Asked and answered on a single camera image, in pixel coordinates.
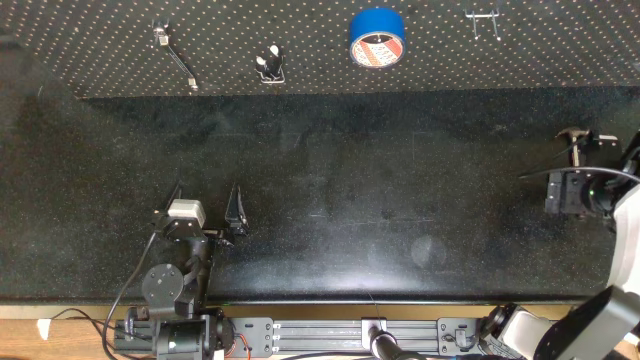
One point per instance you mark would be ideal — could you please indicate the metal hook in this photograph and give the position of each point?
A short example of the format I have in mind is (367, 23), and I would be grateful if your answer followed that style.
(272, 80)
(482, 15)
(159, 24)

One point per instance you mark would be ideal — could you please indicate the black pegboard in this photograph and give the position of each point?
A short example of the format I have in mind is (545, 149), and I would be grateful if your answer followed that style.
(325, 75)

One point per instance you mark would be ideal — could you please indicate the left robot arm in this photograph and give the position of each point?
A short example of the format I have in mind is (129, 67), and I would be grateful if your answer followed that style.
(192, 280)

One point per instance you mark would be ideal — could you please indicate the mounting rail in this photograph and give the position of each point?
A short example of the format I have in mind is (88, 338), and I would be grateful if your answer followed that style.
(320, 335)

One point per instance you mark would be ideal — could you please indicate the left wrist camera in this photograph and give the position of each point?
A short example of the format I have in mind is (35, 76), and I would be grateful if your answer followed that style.
(187, 210)

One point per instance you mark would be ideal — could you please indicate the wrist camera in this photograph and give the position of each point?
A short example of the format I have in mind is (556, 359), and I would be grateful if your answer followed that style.
(608, 141)
(187, 210)

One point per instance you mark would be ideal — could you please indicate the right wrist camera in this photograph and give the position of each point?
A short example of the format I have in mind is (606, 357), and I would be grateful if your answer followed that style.
(608, 141)

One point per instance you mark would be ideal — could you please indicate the roll of blue tape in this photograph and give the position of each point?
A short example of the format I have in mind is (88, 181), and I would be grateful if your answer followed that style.
(377, 22)

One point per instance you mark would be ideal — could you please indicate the hammer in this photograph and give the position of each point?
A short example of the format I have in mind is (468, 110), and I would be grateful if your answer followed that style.
(573, 134)

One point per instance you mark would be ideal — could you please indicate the white tape piece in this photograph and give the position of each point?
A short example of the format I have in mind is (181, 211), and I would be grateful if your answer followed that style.
(44, 327)

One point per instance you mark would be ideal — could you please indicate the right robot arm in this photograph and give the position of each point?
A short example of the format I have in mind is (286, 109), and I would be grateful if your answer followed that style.
(625, 240)

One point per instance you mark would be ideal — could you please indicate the pliers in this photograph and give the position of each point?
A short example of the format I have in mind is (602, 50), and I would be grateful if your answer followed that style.
(271, 62)

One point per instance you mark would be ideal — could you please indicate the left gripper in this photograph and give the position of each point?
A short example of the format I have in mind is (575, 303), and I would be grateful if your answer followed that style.
(185, 234)

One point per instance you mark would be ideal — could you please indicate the wrench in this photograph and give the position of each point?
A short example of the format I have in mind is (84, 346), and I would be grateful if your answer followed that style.
(178, 59)

